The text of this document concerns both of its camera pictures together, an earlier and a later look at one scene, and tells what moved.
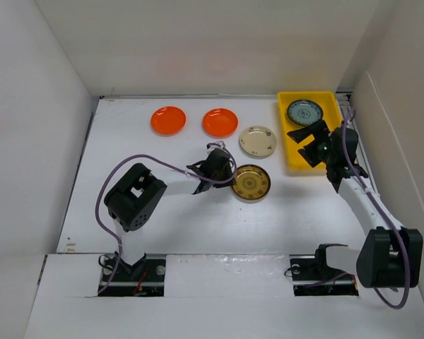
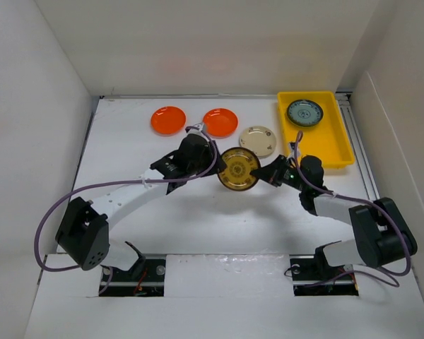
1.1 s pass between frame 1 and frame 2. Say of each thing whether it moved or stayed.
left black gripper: moved
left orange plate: stayed
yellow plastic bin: stayed
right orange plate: stayed
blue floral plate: stayed
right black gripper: moved
